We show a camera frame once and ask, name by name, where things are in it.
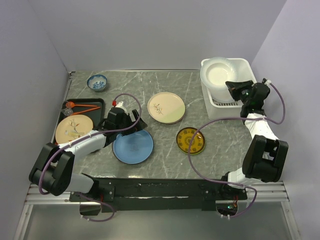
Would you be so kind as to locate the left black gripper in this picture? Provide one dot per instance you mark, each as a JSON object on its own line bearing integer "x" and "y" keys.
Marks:
{"x": 140, "y": 125}

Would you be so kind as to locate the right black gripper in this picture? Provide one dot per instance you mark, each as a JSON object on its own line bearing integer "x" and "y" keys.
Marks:
{"x": 235, "y": 87}

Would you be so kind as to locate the white fluted deep plate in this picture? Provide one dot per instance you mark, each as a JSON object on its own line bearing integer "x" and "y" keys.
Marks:
{"x": 221, "y": 94}

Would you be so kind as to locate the white smooth deep plate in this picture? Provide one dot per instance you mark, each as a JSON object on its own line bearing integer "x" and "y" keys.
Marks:
{"x": 216, "y": 71}

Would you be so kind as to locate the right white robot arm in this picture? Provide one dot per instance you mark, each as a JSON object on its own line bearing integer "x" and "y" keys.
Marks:
{"x": 266, "y": 155}

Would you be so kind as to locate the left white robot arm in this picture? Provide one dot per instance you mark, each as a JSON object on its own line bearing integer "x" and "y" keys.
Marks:
{"x": 53, "y": 169}

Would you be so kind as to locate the white plastic bin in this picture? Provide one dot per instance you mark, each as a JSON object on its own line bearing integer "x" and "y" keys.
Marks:
{"x": 217, "y": 109}

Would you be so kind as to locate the blue plate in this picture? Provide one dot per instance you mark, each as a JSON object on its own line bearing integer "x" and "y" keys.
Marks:
{"x": 134, "y": 148}

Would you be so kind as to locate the cream plate with twig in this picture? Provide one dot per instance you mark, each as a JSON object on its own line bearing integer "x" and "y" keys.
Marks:
{"x": 166, "y": 107}

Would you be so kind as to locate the yellow patterned plate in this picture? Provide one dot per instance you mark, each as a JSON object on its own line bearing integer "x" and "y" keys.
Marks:
{"x": 184, "y": 137}

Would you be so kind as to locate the orange chopstick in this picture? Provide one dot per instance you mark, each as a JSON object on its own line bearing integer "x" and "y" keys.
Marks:
{"x": 85, "y": 111}

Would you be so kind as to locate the blue white porcelain bowl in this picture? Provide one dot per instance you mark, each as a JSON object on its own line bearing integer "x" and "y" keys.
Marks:
{"x": 97, "y": 82}

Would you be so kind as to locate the cream plate with bird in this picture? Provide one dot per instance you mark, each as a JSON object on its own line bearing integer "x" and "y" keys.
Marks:
{"x": 72, "y": 128}

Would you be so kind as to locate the black base beam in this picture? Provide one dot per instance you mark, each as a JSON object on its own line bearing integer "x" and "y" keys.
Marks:
{"x": 142, "y": 194}

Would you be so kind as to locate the orange spoon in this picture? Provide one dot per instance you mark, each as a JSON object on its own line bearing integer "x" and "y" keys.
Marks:
{"x": 70, "y": 104}

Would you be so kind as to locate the clear plastic cup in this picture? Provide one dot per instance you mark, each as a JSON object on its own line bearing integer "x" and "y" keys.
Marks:
{"x": 66, "y": 111}

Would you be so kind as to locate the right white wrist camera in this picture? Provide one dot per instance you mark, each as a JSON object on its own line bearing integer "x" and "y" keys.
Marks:
{"x": 267, "y": 82}

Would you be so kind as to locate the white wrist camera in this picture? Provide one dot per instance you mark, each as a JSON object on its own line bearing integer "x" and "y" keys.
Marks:
{"x": 121, "y": 105}
{"x": 267, "y": 82}

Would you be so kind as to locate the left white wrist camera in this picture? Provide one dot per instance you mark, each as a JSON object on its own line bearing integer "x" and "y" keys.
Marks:
{"x": 121, "y": 105}

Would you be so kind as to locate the aluminium rail frame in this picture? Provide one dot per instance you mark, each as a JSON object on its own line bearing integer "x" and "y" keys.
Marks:
{"x": 48, "y": 217}

